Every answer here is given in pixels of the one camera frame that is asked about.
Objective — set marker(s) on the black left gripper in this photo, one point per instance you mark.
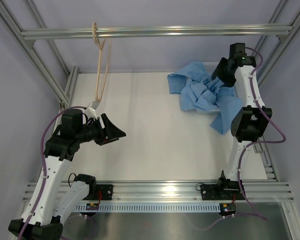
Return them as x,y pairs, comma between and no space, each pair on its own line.
109,134

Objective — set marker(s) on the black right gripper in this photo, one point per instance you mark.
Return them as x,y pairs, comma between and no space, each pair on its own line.
218,71

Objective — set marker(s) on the blue button-up shirt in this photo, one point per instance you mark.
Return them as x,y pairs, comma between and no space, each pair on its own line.
199,92

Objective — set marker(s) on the beige wooden clothes hanger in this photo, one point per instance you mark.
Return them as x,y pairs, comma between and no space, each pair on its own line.
101,84

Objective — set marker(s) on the white perforated plastic basket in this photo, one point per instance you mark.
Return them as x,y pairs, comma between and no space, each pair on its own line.
210,67

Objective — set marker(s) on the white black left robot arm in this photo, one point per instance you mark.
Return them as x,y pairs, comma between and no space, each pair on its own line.
44,218

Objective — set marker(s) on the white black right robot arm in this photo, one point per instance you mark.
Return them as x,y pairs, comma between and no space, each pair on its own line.
247,126

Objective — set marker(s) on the aluminium top crossbar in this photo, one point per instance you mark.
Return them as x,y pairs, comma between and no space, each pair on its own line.
267,29

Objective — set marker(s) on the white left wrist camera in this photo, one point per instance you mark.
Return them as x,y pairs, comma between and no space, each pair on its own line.
91,110

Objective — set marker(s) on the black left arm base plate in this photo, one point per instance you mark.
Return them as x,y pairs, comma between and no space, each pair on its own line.
103,192

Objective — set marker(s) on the aluminium left frame strut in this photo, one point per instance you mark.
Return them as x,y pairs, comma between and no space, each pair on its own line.
64,95

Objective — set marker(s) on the aluminium frame strut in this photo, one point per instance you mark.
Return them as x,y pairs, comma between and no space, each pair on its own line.
281,44
64,95

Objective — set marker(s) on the white slotted cable duct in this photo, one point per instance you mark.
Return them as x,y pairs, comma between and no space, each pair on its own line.
108,207

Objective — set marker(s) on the aluminium right frame strut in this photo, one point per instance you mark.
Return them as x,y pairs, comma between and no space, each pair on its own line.
281,44

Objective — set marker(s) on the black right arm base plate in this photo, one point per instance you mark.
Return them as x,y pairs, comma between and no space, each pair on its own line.
211,192

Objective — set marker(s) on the aluminium front rail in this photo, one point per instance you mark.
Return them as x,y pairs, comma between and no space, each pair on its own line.
188,192

